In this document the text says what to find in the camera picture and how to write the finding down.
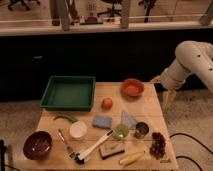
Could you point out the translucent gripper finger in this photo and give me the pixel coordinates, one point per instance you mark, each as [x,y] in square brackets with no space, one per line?
[156,79]

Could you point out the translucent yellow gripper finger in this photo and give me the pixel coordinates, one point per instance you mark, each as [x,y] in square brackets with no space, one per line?
[168,98]

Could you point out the red apple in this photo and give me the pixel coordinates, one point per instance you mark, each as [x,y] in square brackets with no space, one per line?
[107,103]

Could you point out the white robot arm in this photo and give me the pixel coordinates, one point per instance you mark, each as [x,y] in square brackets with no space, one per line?
[191,57]

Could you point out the metal cup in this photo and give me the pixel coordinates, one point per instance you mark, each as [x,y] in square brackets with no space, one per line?
[142,129]

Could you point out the green plastic cup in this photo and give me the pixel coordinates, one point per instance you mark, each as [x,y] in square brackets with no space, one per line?
[121,131]

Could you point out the white paper cup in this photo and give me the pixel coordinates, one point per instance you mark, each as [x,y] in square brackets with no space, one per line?
[78,130]

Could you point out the orange plastic bowl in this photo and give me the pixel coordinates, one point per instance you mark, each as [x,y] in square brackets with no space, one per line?
[132,87]

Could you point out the grey folded cloth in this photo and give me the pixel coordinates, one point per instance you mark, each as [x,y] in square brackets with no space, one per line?
[128,120]

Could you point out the dark grape bunch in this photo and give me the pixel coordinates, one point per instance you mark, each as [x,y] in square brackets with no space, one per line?
[157,148]

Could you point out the blue sponge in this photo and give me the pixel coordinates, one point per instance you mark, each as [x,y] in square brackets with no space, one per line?
[102,122]

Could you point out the yellow banana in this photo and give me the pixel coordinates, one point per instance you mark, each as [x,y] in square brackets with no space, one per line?
[130,158]

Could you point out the brown scrub sponge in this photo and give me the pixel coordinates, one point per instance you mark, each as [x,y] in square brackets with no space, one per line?
[110,149]

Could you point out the green chili pepper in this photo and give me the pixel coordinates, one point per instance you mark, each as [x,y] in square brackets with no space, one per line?
[69,118]

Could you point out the green plastic tray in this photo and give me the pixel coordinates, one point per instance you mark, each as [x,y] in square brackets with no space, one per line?
[71,93]

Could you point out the metal fork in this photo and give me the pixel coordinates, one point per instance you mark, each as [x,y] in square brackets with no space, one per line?
[70,151]

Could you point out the dark purple bowl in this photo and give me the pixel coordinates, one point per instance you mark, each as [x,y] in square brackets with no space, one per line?
[38,145]

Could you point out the white handled brush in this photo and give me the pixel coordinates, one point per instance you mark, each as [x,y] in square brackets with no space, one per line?
[81,157]

